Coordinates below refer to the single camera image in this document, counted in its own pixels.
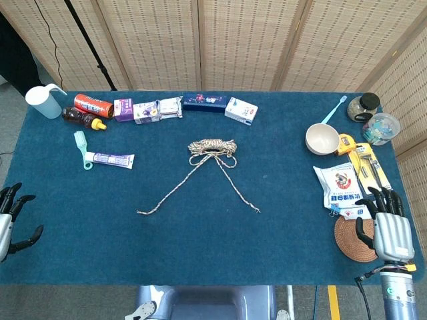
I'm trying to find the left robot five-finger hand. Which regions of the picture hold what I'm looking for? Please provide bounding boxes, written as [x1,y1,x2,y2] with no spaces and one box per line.
[0,182,45,263]

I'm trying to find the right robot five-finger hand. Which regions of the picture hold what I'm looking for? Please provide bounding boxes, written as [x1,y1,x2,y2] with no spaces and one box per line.
[355,186,416,264]

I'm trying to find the braided rope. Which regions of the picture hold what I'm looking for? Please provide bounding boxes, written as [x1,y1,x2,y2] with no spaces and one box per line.
[135,138,262,215]

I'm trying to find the brown woven round coaster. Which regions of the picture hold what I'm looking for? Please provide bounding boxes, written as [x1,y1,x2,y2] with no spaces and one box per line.
[334,216,380,263]

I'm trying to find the white printed food bag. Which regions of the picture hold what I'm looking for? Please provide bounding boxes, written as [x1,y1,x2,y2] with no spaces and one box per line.
[312,162,368,211]

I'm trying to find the razor in yellow blister pack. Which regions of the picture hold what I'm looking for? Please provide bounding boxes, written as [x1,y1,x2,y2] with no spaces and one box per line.
[348,142,393,196]

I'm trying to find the yellow tape measure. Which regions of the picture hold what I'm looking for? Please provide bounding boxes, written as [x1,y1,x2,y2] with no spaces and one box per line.
[334,133,357,157]

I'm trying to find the clear plastic jar of clips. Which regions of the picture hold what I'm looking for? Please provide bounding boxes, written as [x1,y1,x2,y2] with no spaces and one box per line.
[362,112,401,146]

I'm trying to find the mint green toothbrush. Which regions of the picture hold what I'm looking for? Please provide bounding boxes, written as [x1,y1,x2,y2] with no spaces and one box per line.
[73,131,93,171]

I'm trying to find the beige bowl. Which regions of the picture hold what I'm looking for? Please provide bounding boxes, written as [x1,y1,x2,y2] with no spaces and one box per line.
[305,123,340,156]

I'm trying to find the white table leg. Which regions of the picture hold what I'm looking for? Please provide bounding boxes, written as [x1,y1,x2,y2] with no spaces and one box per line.
[286,285,295,320]

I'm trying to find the white purple toothpaste tube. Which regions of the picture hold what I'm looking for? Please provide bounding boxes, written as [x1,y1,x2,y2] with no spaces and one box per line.
[84,151,135,169]

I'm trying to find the white plastic pitcher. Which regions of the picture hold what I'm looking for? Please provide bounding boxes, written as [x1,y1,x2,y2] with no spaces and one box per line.
[25,83,68,119]

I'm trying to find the glass jar black lid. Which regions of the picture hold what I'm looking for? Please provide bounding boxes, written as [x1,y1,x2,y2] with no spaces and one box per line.
[347,92,381,123]

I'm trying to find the brown tea bottle yellow cap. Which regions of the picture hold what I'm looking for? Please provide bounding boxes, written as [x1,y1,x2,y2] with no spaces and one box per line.
[61,106,107,131]

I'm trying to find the light blue toothbrush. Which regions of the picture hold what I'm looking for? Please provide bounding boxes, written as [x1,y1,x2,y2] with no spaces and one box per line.
[320,95,348,124]

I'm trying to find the orange red can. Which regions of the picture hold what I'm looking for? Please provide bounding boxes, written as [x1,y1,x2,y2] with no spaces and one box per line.
[73,93,114,119]

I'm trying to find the purple milk carton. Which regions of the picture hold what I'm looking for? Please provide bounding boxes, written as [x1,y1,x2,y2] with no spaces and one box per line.
[113,98,135,123]

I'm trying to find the white purple drink carton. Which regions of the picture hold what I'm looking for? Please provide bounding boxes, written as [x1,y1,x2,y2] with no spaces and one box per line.
[133,101,159,125]

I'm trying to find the blue table mat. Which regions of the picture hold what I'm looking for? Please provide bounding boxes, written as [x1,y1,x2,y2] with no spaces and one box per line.
[0,90,424,287]

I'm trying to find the white blue red box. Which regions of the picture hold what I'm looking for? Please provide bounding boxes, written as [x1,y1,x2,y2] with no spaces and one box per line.
[224,97,259,127]

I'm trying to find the blue grey robot torso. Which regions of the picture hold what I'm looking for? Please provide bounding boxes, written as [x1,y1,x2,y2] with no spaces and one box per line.
[125,285,291,320]

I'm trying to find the clear wrapped packet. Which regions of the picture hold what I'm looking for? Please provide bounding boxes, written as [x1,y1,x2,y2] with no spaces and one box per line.
[157,96,184,120]

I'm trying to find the dark blue long box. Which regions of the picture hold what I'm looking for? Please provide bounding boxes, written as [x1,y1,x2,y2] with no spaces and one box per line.
[182,93,228,113]

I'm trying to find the thin black hanging cable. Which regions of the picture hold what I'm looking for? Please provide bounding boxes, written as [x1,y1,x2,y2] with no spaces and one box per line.
[34,0,64,90]

